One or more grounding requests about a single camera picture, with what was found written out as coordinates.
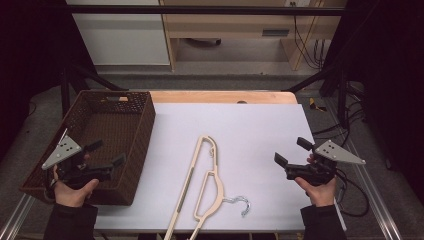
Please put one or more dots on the white cabinet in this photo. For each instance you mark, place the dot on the white cabinet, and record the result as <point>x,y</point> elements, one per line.
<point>120,36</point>

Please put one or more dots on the black metal stand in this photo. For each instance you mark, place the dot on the black metal stand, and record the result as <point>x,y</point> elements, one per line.
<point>342,100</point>
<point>65,90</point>

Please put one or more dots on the black horizontal frame bar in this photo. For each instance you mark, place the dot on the black horizontal frame bar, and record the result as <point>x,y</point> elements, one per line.
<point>200,10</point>

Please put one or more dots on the person's left hand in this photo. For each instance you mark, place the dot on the person's left hand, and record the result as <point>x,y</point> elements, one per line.
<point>71,196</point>

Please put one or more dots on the person's right hand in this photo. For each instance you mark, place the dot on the person's right hand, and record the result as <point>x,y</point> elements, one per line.
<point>321,195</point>

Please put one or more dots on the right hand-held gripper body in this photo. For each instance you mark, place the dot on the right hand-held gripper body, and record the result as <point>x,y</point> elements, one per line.
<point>333,153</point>

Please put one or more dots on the dark curtain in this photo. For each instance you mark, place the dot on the dark curtain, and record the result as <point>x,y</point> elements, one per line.
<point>393,83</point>
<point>30,50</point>

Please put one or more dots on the grey desk vent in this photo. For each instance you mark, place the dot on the grey desk vent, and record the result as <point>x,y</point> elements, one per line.
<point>275,33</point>

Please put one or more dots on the aluminium rail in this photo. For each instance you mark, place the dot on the aluminium rail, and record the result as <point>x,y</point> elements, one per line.
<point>15,216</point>
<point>373,196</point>

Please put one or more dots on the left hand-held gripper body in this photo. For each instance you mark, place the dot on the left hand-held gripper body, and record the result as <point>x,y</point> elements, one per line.
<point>63,150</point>

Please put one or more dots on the yellow and black tool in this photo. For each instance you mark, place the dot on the yellow and black tool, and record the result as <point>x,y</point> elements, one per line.
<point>314,105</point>

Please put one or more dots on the brown woven basket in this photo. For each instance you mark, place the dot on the brown woven basket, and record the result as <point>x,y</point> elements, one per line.
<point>110,126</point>

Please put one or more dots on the light wooden desk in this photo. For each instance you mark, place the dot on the light wooden desk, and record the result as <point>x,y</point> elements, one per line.
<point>230,25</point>

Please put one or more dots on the white table sheet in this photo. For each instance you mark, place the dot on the white table sheet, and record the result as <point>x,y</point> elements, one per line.
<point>260,133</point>

